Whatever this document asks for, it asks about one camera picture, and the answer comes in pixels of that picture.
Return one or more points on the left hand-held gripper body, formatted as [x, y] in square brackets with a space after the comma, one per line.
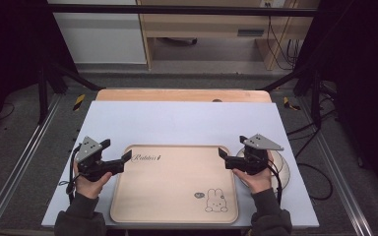
[90, 154]

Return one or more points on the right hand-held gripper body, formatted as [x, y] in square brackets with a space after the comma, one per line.
[256, 159]

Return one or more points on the person's right hand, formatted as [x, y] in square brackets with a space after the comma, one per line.
[259, 182]

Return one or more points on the person's left hand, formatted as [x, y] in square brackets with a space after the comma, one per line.
[90, 188]

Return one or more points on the white round plate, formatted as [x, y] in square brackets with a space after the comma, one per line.
[283, 170]

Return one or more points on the yellow black tape strip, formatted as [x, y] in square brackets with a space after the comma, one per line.
[288, 103]
[78, 102]

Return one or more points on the wooden tray with rabbit print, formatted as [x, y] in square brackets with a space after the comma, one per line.
[174, 187]

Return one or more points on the black metal stand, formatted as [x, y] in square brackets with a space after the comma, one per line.
[315, 98]
[42, 95]

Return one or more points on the wooden table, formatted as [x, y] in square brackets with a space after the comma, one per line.
[177, 95]

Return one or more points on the white cabinet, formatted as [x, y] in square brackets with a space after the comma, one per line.
[101, 39]

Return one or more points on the light wooden desk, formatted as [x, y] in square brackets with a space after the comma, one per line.
[206, 23]

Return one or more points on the black curtain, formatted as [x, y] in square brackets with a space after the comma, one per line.
[10, 49]
[364, 65]

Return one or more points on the aluminium floor rail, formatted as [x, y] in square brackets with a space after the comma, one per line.
[16, 164]
[341, 177]

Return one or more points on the black horizontal frame bar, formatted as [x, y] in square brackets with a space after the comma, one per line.
[177, 10]

